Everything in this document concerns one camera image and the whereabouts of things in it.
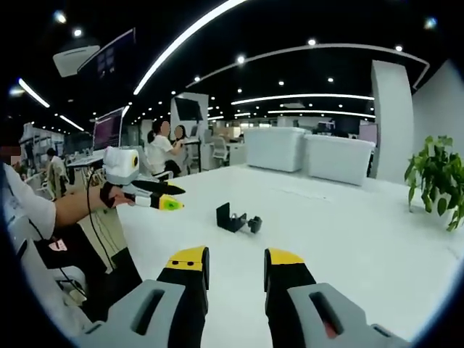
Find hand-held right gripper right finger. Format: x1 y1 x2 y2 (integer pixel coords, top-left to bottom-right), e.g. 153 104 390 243
263 247 410 348

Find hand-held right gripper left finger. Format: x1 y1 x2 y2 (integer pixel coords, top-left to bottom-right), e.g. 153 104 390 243
83 245 211 348

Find black fixed fixture clamp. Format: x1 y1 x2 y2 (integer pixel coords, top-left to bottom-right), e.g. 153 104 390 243
216 202 263 235

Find white desk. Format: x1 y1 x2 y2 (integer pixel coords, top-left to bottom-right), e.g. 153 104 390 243
117 162 464 348

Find person's left hand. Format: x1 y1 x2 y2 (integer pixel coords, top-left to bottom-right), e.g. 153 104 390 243
99 183 136 209

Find computer monitor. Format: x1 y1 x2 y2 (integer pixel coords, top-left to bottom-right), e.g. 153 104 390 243
91 107 125 152

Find grey office chair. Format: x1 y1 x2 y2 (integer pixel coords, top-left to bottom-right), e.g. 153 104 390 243
211 136 230 161

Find ceiling-hung display screen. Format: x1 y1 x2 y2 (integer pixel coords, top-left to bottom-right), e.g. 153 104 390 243
77 28 137 79

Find white ceiling air unit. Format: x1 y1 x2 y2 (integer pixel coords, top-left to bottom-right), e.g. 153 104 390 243
52 44 102 78

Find white plastic storage box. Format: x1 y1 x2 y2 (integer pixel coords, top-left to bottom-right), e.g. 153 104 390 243
303 133 376 187
243 126 310 173

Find long curved ceiling light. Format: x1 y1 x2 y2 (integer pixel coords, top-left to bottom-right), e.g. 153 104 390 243
133 0 251 96

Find green potted plant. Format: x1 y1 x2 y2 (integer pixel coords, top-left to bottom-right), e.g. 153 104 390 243
404 135 464 232

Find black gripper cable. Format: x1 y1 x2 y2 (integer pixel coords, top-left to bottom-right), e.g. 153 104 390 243
85 169 114 273

